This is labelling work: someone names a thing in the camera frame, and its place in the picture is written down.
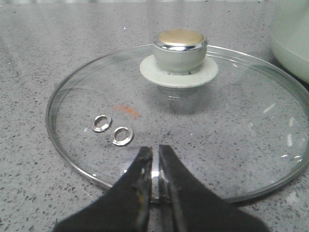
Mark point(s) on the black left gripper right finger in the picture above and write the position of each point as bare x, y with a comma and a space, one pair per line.
188, 206

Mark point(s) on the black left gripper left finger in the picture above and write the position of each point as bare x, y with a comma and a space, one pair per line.
123, 208

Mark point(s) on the pale green electric cooking pot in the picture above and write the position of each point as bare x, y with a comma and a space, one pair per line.
289, 33

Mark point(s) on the glass pot lid with knob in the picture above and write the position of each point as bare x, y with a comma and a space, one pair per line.
243, 134

